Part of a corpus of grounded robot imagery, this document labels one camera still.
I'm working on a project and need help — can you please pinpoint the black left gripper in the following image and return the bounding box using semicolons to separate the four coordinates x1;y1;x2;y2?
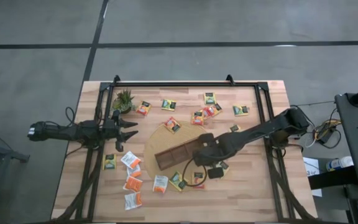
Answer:
111;109;139;152

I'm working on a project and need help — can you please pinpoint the round woven straw placemat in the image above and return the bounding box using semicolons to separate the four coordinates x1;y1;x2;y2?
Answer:
144;120;214;191

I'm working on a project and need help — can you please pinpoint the brown wooden compartment tea box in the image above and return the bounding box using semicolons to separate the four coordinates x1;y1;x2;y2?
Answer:
154;136;204;171

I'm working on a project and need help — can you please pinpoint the white orange tea packet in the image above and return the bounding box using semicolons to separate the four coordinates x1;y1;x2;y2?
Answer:
124;192;143;211
152;174;169;194
120;151;142;170
126;164;142;179

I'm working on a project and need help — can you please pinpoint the potted green succulent plant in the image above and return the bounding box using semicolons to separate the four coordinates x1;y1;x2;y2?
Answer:
112;88;136;114

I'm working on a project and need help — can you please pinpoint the white paper sheet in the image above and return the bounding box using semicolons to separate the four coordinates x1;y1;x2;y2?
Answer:
302;157;323;198

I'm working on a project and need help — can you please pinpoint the black power adapter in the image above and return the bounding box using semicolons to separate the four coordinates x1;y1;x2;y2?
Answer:
323;129;336;144

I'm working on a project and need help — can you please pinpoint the black flat bar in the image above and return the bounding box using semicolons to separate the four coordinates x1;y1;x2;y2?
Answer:
308;166;358;190

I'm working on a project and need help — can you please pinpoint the grey metal stand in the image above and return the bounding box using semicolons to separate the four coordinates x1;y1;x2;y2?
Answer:
0;123;30;224

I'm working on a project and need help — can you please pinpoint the white plastic bottle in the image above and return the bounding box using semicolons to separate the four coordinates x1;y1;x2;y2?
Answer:
326;156;354;172

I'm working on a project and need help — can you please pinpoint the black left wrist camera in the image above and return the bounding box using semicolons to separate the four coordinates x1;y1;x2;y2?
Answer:
103;119;115;133

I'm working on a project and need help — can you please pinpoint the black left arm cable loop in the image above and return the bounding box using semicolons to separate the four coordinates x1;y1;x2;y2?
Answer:
65;106;76;126

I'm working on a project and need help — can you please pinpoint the black metal table frame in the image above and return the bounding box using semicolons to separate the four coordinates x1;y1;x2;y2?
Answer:
50;74;318;223

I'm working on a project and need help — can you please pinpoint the yellow and black cable bundle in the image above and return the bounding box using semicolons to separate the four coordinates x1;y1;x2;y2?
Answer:
303;107;343;149

